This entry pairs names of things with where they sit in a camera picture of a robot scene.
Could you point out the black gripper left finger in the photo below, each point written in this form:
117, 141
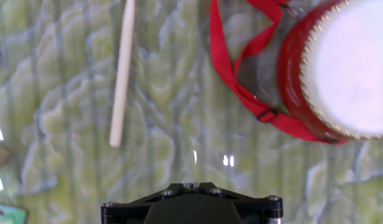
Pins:
129, 208

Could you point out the red drum white skin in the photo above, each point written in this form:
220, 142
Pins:
350, 68

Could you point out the bus picture puzzle board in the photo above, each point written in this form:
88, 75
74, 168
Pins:
8, 214

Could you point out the pale wooden drumstick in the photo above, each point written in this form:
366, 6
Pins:
122, 77

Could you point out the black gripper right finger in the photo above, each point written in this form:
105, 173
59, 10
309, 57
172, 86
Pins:
260, 207

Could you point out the green marble pattern mat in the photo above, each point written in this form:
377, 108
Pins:
191, 109

